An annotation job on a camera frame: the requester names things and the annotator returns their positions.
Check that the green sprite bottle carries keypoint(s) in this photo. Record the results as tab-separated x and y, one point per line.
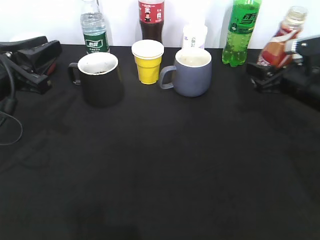
240	29

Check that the orange nescafe coffee bottle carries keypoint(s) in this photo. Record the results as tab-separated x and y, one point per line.
273	54

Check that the cola bottle red label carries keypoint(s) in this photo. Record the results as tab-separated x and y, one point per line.
151	19

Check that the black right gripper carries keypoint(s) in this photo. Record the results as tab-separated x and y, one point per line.
300	79

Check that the maroon mug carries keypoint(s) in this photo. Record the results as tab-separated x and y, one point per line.
29	35

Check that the yellow paper cup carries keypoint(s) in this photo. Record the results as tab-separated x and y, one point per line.
148	57

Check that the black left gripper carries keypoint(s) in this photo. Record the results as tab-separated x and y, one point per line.
34	55

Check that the grey mug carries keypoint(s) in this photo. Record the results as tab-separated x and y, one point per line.
191	74

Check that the small white drink bottle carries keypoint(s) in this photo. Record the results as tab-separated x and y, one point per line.
194	36

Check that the water bottle green label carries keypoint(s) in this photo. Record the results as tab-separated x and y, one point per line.
93	28

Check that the black mug white interior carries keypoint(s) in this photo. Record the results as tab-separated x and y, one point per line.
98	74

